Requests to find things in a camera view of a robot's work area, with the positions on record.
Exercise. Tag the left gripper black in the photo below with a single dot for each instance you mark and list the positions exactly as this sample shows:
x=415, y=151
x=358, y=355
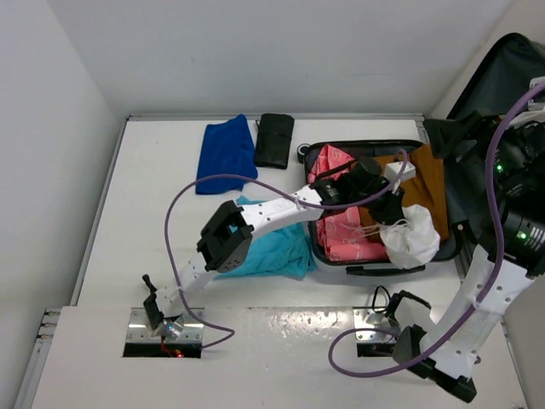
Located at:
x=390, y=211

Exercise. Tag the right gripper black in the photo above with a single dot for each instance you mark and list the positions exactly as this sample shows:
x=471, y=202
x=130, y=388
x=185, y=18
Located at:
x=444, y=132

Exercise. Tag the white drawstring bag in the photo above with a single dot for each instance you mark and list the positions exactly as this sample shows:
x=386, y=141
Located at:
x=413, y=241

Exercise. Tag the mustard brown cloth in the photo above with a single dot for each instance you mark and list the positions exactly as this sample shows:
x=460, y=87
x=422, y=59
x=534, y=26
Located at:
x=427, y=188

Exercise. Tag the pink patterned garment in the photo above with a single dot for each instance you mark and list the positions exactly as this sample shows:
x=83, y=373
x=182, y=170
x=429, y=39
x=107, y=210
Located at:
x=353, y=235

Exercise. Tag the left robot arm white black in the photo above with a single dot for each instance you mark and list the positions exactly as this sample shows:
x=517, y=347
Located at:
x=226, y=238

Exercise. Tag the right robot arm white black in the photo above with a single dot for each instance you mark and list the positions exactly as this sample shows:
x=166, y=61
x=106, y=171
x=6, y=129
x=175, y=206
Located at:
x=487, y=291

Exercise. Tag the open grey lined suitcase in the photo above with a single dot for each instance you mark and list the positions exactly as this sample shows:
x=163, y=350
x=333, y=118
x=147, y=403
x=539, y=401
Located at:
x=502, y=77

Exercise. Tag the light blue t-shirt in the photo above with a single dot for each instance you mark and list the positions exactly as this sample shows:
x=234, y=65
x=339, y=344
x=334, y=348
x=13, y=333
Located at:
x=284, y=252

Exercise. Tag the black folded pouch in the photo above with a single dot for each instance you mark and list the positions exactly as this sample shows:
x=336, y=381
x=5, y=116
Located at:
x=274, y=136

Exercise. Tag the royal blue cloth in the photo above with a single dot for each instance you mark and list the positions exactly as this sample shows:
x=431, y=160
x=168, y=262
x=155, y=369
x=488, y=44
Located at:
x=227, y=148

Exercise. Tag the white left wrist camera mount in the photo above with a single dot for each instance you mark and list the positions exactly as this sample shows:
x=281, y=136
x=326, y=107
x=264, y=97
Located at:
x=399, y=171

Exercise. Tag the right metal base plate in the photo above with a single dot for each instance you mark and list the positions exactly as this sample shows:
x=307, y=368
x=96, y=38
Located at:
x=373, y=327

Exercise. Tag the metal base plate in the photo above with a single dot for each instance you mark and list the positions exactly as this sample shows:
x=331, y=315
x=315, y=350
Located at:
x=373, y=327
x=183, y=330

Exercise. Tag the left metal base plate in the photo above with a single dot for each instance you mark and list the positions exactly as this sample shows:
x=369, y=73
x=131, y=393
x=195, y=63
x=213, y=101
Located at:
x=183, y=330

